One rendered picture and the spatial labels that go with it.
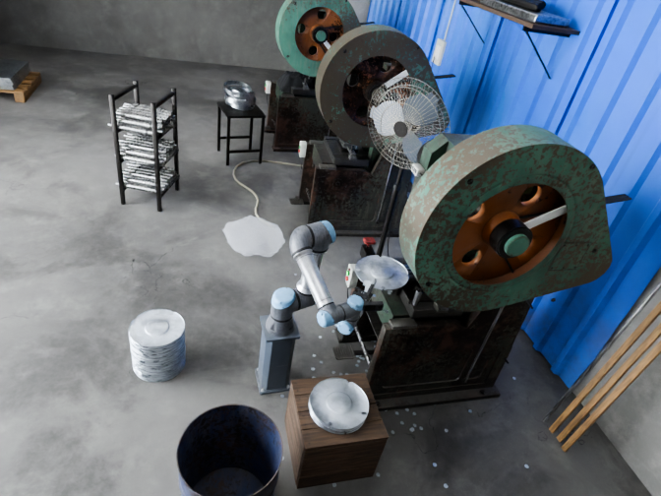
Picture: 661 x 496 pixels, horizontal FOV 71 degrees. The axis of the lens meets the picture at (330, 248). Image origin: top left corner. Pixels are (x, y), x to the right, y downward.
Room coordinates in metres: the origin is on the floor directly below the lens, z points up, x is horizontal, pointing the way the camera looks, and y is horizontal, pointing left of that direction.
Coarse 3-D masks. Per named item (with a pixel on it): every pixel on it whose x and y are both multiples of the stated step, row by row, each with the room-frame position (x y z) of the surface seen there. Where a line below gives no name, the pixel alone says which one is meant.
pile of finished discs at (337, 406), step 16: (320, 384) 1.51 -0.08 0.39; (336, 384) 1.53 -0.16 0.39; (352, 384) 1.55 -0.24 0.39; (320, 400) 1.42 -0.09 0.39; (336, 400) 1.43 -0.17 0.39; (352, 400) 1.46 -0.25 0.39; (320, 416) 1.33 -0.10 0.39; (336, 416) 1.35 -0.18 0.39; (352, 416) 1.36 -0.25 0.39; (336, 432) 1.28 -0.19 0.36
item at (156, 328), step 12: (144, 312) 1.85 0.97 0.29; (156, 312) 1.87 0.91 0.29; (168, 312) 1.89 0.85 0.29; (132, 324) 1.75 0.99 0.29; (144, 324) 1.76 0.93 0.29; (156, 324) 1.78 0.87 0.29; (168, 324) 1.80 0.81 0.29; (180, 324) 1.82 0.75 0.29; (132, 336) 1.67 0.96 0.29; (144, 336) 1.68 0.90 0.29; (156, 336) 1.70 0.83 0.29; (168, 336) 1.72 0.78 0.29; (180, 336) 1.73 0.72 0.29
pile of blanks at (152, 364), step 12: (132, 348) 1.66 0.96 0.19; (144, 348) 1.61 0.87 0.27; (156, 348) 1.62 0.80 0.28; (168, 348) 1.66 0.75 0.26; (180, 348) 1.73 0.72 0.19; (144, 360) 1.61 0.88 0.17; (156, 360) 1.64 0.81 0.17; (168, 360) 1.65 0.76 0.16; (180, 360) 1.73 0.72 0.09; (144, 372) 1.62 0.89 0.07; (156, 372) 1.62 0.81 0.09; (168, 372) 1.65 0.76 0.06
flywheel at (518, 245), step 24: (504, 192) 1.70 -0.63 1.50; (552, 192) 1.78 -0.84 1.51; (480, 216) 1.69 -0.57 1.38; (504, 216) 1.69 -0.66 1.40; (552, 216) 1.73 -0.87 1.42; (456, 240) 1.65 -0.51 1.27; (480, 240) 1.69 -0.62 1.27; (504, 240) 1.59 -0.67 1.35; (528, 240) 1.60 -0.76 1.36; (552, 240) 1.80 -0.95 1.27; (456, 264) 1.67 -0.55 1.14; (480, 264) 1.71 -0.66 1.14; (504, 264) 1.75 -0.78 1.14; (528, 264) 1.78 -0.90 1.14
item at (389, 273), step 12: (360, 264) 2.04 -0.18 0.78; (372, 264) 2.05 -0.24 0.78; (384, 264) 2.07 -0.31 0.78; (396, 264) 2.09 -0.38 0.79; (360, 276) 1.93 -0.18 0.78; (372, 276) 1.95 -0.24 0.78; (384, 276) 1.96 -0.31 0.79; (396, 276) 1.98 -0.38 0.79; (408, 276) 1.99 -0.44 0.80; (396, 288) 1.87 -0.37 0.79
